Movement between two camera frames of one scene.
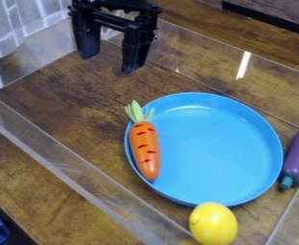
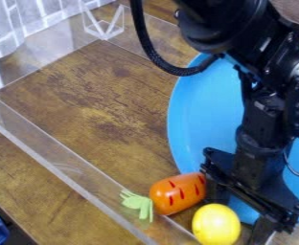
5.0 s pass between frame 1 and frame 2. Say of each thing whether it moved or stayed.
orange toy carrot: moved
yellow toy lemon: stayed
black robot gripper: moved
